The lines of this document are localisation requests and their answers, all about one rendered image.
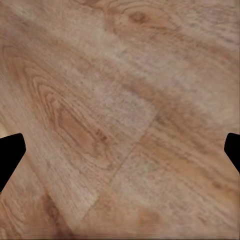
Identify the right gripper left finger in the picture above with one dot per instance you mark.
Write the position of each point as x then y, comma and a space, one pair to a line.
12, 149

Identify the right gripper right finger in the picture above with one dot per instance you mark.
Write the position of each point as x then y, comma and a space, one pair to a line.
232, 149

